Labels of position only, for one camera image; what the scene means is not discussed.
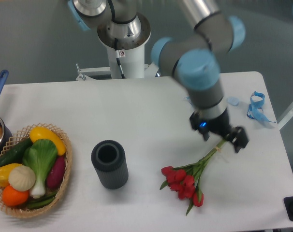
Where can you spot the cream garlic bulb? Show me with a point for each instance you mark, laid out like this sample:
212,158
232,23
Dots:
22,178

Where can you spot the dark green cucumber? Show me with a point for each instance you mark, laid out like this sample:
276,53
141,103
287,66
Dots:
16,153

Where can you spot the purple sweet potato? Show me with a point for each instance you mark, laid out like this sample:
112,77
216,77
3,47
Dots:
56,174

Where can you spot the woven wicker basket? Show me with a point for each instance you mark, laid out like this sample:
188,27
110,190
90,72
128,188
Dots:
20,135

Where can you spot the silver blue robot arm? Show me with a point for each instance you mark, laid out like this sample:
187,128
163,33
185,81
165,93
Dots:
192,63

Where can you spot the yellow bell pepper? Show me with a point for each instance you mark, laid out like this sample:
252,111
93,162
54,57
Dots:
4,173

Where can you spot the orange fruit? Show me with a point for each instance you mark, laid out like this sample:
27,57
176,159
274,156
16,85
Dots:
13,197

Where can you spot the green bok choy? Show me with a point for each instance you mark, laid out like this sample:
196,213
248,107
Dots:
40,157

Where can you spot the green bean pods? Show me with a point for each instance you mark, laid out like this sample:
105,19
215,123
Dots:
41,202

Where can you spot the red tulip bouquet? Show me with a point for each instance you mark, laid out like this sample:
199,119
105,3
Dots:
186,180

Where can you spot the dark grey ribbed vase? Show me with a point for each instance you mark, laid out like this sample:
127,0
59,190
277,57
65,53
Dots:
109,161

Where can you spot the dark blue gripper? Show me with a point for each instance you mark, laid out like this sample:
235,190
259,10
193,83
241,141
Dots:
220,126

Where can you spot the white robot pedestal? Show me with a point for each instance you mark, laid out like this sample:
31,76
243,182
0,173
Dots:
125,46

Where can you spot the blue ribbon strip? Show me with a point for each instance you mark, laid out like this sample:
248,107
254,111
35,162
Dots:
255,108

